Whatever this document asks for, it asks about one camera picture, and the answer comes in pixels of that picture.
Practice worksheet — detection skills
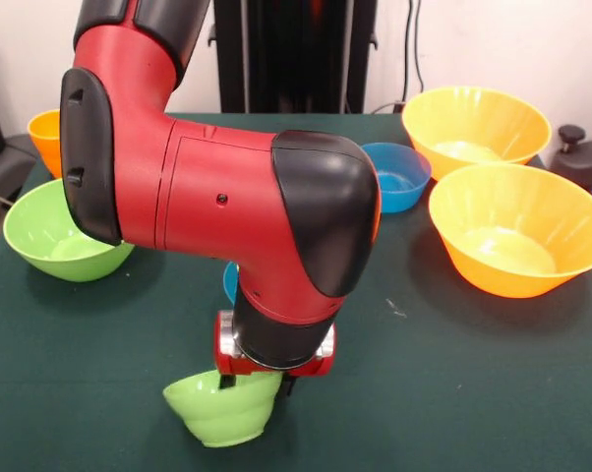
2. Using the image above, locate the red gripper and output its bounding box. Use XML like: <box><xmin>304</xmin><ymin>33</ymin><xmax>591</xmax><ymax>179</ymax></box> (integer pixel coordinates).
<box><xmin>212</xmin><ymin>309</ymin><xmax>336</xmax><ymax>397</ymax></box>

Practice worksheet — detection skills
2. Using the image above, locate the dark green table cloth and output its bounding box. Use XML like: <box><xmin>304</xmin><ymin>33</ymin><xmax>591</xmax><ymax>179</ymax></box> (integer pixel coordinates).
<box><xmin>0</xmin><ymin>111</ymin><xmax>592</xmax><ymax>472</ymax></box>

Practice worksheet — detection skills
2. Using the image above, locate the large orange bowl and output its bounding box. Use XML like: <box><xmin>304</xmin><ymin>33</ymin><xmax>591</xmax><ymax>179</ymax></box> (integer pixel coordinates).
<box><xmin>428</xmin><ymin>163</ymin><xmax>592</xmax><ymax>300</ymax></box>
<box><xmin>401</xmin><ymin>86</ymin><xmax>553</xmax><ymax>182</ymax></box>

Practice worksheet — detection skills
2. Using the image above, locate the orange cup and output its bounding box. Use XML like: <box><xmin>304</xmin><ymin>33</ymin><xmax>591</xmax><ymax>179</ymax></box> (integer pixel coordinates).
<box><xmin>27</xmin><ymin>108</ymin><xmax>64</xmax><ymax>179</ymax></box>

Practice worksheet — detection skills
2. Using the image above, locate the large green bowl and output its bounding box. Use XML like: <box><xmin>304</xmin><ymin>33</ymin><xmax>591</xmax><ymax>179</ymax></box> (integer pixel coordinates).
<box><xmin>2</xmin><ymin>177</ymin><xmax>137</xmax><ymax>283</ymax></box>

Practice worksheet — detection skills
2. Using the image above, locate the black pedestal foot with knob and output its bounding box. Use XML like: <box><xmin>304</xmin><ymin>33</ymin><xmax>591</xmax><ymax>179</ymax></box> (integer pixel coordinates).
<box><xmin>551</xmin><ymin>124</ymin><xmax>592</xmax><ymax>196</ymax></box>

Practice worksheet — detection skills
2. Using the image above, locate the small green bowl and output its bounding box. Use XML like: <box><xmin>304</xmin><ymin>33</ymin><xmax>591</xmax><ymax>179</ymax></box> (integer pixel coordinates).
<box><xmin>161</xmin><ymin>370</ymin><xmax>283</xmax><ymax>449</ymax></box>

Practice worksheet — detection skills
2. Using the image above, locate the blue bowl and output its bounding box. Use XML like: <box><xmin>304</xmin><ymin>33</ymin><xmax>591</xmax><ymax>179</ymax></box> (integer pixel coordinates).
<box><xmin>361</xmin><ymin>142</ymin><xmax>433</xmax><ymax>214</ymax></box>
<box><xmin>222</xmin><ymin>261</ymin><xmax>242</xmax><ymax>307</ymax></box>

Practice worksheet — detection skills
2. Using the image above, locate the black wall cable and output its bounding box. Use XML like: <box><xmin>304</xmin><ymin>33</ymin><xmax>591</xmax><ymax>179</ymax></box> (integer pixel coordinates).
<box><xmin>406</xmin><ymin>0</ymin><xmax>425</xmax><ymax>94</ymax></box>

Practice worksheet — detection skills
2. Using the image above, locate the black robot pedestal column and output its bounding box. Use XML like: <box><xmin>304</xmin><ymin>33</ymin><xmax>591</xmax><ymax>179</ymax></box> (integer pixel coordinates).
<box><xmin>205</xmin><ymin>0</ymin><xmax>379</xmax><ymax>115</ymax></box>

